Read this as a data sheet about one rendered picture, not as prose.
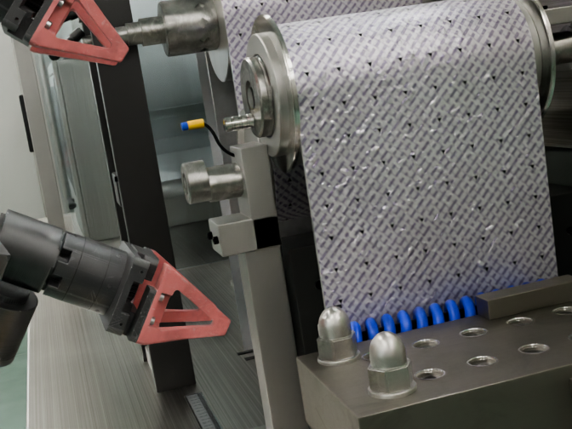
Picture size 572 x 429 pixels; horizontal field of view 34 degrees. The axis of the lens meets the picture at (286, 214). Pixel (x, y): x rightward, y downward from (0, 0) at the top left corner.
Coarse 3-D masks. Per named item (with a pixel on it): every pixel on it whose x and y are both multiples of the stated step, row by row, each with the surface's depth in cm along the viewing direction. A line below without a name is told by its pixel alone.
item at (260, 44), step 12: (516, 0) 90; (528, 24) 88; (252, 36) 86; (264, 36) 84; (252, 48) 87; (264, 48) 83; (540, 48) 87; (264, 60) 84; (276, 60) 82; (540, 60) 88; (276, 72) 81; (540, 72) 88; (276, 84) 81; (276, 96) 82; (276, 108) 83; (288, 108) 82; (276, 120) 83; (288, 120) 82; (276, 132) 84; (288, 132) 83; (276, 144) 85; (288, 144) 84; (276, 156) 87
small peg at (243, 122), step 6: (246, 114) 87; (228, 120) 86; (234, 120) 86; (240, 120) 86; (246, 120) 86; (252, 120) 86; (228, 126) 86; (234, 126) 86; (240, 126) 86; (246, 126) 86; (252, 126) 87
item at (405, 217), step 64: (448, 128) 85; (512, 128) 87; (320, 192) 83; (384, 192) 84; (448, 192) 86; (512, 192) 88; (320, 256) 84; (384, 256) 85; (448, 256) 87; (512, 256) 89
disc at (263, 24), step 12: (264, 24) 85; (276, 24) 82; (276, 36) 81; (276, 48) 82; (288, 60) 80; (288, 72) 80; (288, 84) 81; (288, 96) 81; (288, 156) 85; (288, 168) 86
